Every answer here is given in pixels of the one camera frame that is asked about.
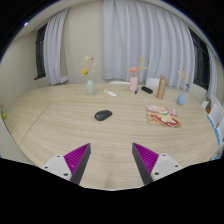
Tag white chair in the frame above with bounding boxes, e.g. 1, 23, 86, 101
108, 80, 130, 85
145, 77, 161, 88

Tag cartoon print mouse pad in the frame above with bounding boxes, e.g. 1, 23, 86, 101
145, 104, 183, 128

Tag row of white blue chairs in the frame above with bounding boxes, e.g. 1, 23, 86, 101
201, 94, 224, 158

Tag wide white curtain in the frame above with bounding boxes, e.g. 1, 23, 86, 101
102, 0, 196, 89

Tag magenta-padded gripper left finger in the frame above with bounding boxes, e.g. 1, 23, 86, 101
41, 142, 92, 186

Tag black computer mouse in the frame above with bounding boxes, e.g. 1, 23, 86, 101
94, 109, 113, 122

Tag pink and yellow dried flowers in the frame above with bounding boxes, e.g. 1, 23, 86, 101
128, 56, 150, 78

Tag dark window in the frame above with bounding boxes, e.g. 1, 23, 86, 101
34, 23, 48, 80
188, 28, 211, 91

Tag black rectangular case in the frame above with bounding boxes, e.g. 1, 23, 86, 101
140, 85, 154, 95

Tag pink vase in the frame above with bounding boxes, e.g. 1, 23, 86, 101
129, 76, 139, 93

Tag pale green vase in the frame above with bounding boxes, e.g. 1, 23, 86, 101
86, 79, 96, 96

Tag narrow white curtain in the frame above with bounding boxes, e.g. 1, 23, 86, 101
206, 46, 218, 101
43, 8, 69, 86

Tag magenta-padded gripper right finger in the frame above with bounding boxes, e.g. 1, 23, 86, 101
131, 142, 184, 186

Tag light blue vase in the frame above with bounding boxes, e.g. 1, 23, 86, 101
176, 92, 187, 107

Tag tan drink bottle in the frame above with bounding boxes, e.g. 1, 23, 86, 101
156, 75, 168, 100

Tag small white remote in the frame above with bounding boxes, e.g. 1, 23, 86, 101
103, 89, 118, 98

